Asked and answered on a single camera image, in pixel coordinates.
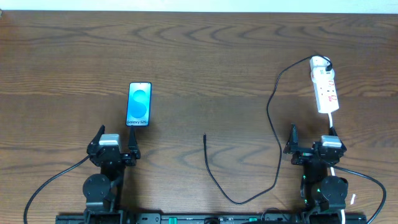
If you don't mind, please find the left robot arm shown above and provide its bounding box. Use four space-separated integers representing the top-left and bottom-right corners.
83 126 141 223

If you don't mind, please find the black USB charging cable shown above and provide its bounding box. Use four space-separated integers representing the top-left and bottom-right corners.
203 54 333 205

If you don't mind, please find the blue Samsung Galaxy smartphone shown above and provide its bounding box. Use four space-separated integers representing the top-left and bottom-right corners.
126 82 152 126

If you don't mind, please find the white power strip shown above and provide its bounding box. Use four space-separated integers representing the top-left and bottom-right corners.
311 67 339 114

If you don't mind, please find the white USB charger plug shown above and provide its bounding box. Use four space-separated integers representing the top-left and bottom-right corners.
310 55 333 71

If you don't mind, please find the small white paper scrap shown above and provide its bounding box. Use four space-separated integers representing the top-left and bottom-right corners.
350 194 356 205

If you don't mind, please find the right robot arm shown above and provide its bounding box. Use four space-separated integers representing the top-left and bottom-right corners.
284 124 348 223

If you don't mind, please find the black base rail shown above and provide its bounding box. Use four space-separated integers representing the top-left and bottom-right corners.
55 212 368 224

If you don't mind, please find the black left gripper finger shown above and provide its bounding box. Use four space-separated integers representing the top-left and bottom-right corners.
91 125 105 145
127 126 141 159

